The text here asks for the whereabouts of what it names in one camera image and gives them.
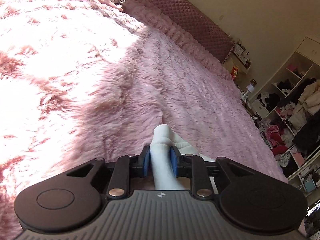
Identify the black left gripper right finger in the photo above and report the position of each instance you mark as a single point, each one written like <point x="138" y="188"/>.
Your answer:
<point x="196" y="170"/>

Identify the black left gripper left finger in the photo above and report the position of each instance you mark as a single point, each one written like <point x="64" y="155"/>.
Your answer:
<point x="126" y="168"/>

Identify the white sweatshirt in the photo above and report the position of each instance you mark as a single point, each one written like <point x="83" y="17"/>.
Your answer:
<point x="163" y="139"/>

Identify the small white table lamp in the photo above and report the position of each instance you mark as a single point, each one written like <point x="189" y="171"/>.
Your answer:
<point x="246" y="93"/>

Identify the pink fluffy bed blanket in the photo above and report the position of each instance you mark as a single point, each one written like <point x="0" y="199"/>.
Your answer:
<point x="80" y="80"/>

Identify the red yellow snack bag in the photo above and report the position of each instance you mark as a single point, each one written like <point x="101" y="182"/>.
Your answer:
<point x="234" y="72"/>

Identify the white open wardrobe shelf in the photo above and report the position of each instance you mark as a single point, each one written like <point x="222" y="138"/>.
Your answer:
<point x="288" y="105"/>

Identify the quilted mauve headboard cushion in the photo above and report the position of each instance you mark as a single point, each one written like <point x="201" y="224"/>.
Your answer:
<point x="200" y="26"/>

